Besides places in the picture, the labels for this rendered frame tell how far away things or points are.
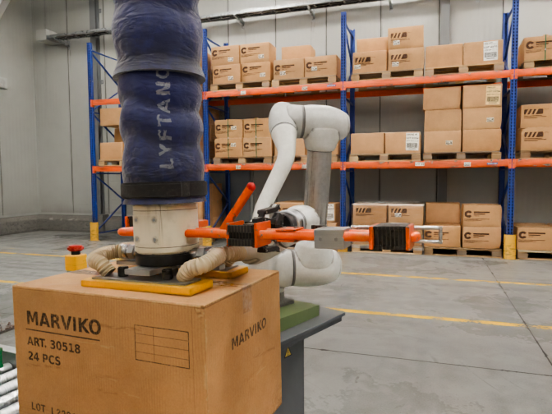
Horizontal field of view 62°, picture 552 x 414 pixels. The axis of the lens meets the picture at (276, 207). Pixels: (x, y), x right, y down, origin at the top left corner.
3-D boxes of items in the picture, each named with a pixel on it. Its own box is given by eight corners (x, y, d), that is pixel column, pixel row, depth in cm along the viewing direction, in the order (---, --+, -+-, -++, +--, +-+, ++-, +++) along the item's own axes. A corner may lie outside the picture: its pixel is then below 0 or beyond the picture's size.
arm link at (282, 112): (271, 118, 172) (306, 119, 174) (267, 93, 185) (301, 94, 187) (268, 146, 181) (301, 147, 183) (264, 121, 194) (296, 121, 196)
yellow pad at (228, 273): (131, 273, 136) (130, 256, 136) (153, 267, 145) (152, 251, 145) (232, 279, 122) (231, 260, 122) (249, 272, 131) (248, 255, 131)
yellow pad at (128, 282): (80, 287, 119) (79, 268, 118) (108, 279, 128) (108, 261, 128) (190, 296, 105) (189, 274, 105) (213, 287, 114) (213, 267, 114)
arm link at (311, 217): (315, 231, 135) (279, 251, 140) (330, 226, 149) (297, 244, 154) (297, 199, 137) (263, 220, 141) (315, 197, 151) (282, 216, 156)
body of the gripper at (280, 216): (297, 211, 131) (284, 213, 122) (297, 241, 131) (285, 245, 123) (273, 210, 134) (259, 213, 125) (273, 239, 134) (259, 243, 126)
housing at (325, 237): (313, 249, 104) (312, 229, 104) (323, 245, 110) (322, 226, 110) (343, 250, 101) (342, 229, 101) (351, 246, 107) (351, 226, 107)
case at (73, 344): (19, 431, 124) (11, 285, 122) (124, 373, 160) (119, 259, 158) (209, 487, 100) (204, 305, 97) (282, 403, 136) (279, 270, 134)
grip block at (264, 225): (224, 247, 112) (223, 223, 111) (243, 242, 120) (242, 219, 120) (255, 248, 108) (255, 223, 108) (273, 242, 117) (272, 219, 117)
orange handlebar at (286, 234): (85, 237, 132) (84, 225, 132) (153, 227, 160) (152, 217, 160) (419, 246, 95) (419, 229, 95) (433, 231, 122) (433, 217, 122)
